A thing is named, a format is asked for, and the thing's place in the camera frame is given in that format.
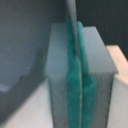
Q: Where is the gripper grey teal right finger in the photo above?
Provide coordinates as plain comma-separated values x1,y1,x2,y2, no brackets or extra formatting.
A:
78,22,117,128

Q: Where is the gripper grey teal left finger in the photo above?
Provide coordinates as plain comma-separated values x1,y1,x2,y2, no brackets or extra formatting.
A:
43,16,81,128

